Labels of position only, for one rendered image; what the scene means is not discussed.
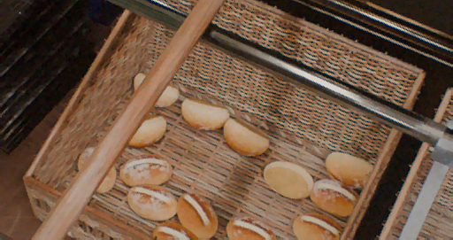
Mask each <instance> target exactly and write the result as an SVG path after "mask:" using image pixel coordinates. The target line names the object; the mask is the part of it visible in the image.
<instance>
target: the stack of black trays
mask: <svg viewBox="0 0 453 240"><path fill-rule="evenodd" d="M89 2H90V0H0V149H2V150H4V151H6V152H7V151H8V150H10V149H11V147H12V146H13V145H15V143H16V142H17V141H19V139H20V138H21V137H22V136H23V135H24V134H25V133H26V132H27V131H28V130H29V129H30V128H31V127H32V126H33V125H34V124H35V123H36V122H37V120H38V119H40V118H41V117H42V115H43V114H45V113H46V111H47V110H49V109H50V106H51V105H53V104H54V103H55V101H57V100H58V99H59V98H60V97H61V96H62V95H63V94H64V93H65V91H66V90H67V89H68V88H69V87H70V86H71V85H72V84H73V83H74V82H75V81H76V80H77V79H78V78H79V77H80V76H81V74H82V73H83V72H84V71H86V69H87V68H88V67H89V65H88V64H90V65H91V64H92V63H94V62H95V58H96V57H97V56H96V53H95V52H94V51H92V50H93V49H94V48H95V46H96V45H95V44H94V43H92V42H91V40H92V39H93V38H94V37H95V36H94V35H92V34H91V32H93V30H92V29H90V28H91V27H92V24H90V23H88V22H87V20H88V19H90V17H89V16H88V15H87V14H84V13H83V12H85V11H86V10H87V9H88V6H87V4H88V3H89Z"/></svg>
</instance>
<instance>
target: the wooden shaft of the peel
mask: <svg viewBox="0 0 453 240"><path fill-rule="evenodd" d="M225 1H226V0H199V2H197V3H196V5H195V7H194V9H193V10H192V11H191V12H190V14H189V15H188V16H187V17H186V19H185V21H184V22H183V24H182V25H181V27H180V28H179V29H178V32H177V33H176V34H175V35H174V37H173V39H172V40H171V41H170V42H169V44H168V45H167V46H166V47H165V50H164V51H163V52H162V54H160V57H159V58H158V59H157V61H156V63H155V64H154V66H153V67H152V68H151V69H150V71H149V72H148V73H147V75H146V76H145V78H144V79H143V81H142V83H141V84H140V85H139V88H138V89H136V91H135V92H134V94H133V95H132V96H131V97H130V100H129V101H128V102H127V103H126V105H125V107H124V108H123V109H122V110H121V113H120V114H119V115H118V116H117V119H116V120H115V121H114V122H113V123H112V125H111V127H110V128H109V129H108V131H107V132H106V133H105V135H104V137H103V138H102V140H100V142H99V144H98V145H97V146H96V148H95V149H94V150H93V152H92V153H91V154H90V157H89V158H88V159H87V160H86V162H85V164H84V165H83V166H82V167H81V170H80V171H79V172H78V173H77V175H76V176H75V177H74V179H73V181H72V182H71V184H69V186H68V188H67V189H66V190H65V192H64V194H63V195H62V197H60V199H59V200H58V201H57V203H56V204H55V206H54V207H53V209H52V210H51V211H50V214H48V216H47V217H46V219H45V221H44V222H43V223H42V225H41V227H39V228H38V229H37V231H36V233H35V235H34V236H32V239H31V240H64V238H65V236H66V235H67V234H68V232H69V230H70V229H71V228H72V227H73V224H74V223H75V222H76V221H77V219H78V218H79V216H80V215H81V212H82V211H83V210H84V209H85V208H86V205H87V204H88V202H89V201H90V199H91V198H92V197H93V196H94V195H95V192H96V191H97V189H98V188H99V186H100V185H101V183H103V181H104V179H105V177H106V176H107V175H108V173H109V172H110V171H111V170H112V167H113V166H114V165H115V163H116V162H117V160H118V158H119V157H120V156H121V153H122V152H123V151H124V150H125V148H126V147H127V145H128V144H129V143H130V140H132V138H133V137H134V134H135V133H136V132H137V131H138V130H139V127H140V126H141V125H142V123H143V122H144V120H145V119H146V118H147V115H148V114H149V113H150V112H151V110H152V108H153V107H154V106H155V105H156V102H157V101H158V99H159V98H160V97H161V95H162V94H163V93H164V92H165V89H166V88H167V87H168V85H169V83H170V82H171V80H172V79H173V77H174V75H176V74H177V73H178V71H179V69H180V68H181V67H182V64H183V63H184V62H185V60H186V58H187V57H188V55H189V54H190V52H191V51H192V50H193V49H194V48H195V45H196V44H197V42H198V41H199V39H200V37H202V35H203V33H204V32H205V30H206V29H207V28H208V26H209V25H210V24H211V22H212V20H213V19H214V17H215V16H216V15H217V13H218V11H219V10H220V9H221V6H222V5H223V4H224V2H225Z"/></svg>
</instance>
